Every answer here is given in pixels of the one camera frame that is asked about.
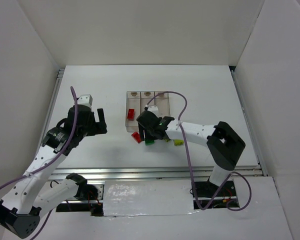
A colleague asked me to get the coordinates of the small red lego brick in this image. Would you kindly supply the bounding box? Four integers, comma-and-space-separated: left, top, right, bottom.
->
127, 108, 135, 121

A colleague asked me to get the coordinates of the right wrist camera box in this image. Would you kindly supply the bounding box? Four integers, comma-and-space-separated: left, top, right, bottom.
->
145, 105, 159, 116

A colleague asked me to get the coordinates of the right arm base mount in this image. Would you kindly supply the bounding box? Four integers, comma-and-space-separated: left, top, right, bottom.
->
189, 178, 240, 211

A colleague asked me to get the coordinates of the right side aluminium rail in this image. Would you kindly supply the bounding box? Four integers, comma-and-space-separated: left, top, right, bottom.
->
229, 65, 269, 177

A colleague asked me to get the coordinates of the lime curved lego brick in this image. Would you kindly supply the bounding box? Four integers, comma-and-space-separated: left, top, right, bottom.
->
173, 139, 185, 147

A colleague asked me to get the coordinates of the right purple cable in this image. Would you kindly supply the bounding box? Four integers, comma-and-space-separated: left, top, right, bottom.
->
146, 91, 253, 212

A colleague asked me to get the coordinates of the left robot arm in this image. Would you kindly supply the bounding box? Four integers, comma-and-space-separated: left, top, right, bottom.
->
0, 104, 107, 239

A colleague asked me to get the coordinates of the left side aluminium rail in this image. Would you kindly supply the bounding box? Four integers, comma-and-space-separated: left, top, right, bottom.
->
35, 68, 65, 154

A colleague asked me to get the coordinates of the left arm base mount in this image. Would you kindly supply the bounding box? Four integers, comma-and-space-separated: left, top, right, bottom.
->
56, 173, 104, 217

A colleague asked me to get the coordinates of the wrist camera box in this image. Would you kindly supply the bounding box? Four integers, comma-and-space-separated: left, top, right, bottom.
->
77, 94, 93, 109
145, 105, 159, 116

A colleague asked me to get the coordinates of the left clear plastic bin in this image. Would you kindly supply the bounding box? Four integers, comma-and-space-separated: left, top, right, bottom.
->
125, 91, 141, 133

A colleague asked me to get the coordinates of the aluminium table edge rail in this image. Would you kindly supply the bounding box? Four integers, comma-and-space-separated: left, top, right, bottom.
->
48, 166, 263, 181

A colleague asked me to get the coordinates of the red square lego brick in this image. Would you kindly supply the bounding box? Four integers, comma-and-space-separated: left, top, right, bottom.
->
131, 131, 143, 144

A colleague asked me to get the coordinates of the purple cable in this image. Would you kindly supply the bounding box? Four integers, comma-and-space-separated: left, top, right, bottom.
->
0, 86, 80, 238
146, 91, 253, 212

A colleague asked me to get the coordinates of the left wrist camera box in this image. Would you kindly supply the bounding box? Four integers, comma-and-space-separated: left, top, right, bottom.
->
77, 94, 93, 109

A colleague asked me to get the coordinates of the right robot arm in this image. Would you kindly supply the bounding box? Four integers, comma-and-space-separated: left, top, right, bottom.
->
136, 110, 246, 187

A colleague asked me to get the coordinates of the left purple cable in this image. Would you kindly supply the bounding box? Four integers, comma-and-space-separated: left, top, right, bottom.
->
0, 86, 80, 238

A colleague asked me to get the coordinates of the green lego brick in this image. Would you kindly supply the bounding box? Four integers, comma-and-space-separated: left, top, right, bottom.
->
145, 139, 155, 146

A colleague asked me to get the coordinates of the white foil cover sheet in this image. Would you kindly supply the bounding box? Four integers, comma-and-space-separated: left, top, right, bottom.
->
103, 180, 195, 217

